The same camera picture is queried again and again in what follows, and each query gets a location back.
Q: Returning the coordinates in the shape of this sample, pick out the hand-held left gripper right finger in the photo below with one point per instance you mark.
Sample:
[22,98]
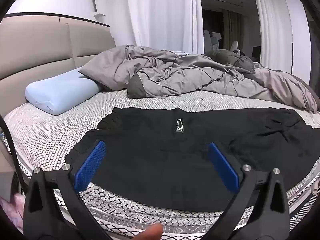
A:
[223,167]

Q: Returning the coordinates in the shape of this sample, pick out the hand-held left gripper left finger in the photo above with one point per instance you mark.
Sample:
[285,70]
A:
[88,166]

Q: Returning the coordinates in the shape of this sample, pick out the black pants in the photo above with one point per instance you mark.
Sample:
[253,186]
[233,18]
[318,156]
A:
[162,175]

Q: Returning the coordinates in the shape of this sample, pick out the person's left hand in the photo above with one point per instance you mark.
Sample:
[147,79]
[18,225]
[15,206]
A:
[150,233]

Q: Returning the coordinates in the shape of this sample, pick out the white honeycomb mattress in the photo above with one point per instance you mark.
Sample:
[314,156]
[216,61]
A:
[50,135]

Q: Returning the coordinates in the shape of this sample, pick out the light blue pillow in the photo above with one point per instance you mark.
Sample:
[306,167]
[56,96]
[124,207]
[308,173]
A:
[60,92]

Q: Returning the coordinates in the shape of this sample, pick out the pink cloth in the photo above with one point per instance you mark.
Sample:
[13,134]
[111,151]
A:
[11,210]

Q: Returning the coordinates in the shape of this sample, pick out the grey duvet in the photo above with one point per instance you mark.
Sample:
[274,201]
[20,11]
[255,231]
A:
[190,77]

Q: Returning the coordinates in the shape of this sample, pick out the dark grey pillow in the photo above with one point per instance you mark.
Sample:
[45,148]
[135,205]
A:
[225,57]

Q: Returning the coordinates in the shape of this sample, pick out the white chair back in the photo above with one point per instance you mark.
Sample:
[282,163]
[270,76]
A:
[235,47]

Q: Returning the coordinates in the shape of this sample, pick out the beige padded headboard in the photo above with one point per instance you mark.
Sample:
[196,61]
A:
[37,50]

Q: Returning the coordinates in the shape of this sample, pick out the white and blue clothes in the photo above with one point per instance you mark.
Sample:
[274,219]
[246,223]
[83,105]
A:
[212,40]

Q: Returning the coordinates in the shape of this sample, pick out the olive curtain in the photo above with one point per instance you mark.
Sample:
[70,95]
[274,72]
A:
[232,27]

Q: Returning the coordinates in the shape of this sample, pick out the narrow white curtain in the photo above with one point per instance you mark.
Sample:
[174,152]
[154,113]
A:
[272,25]

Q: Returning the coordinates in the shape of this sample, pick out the wide white curtain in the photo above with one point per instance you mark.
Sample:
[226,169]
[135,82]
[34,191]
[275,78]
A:
[162,12]

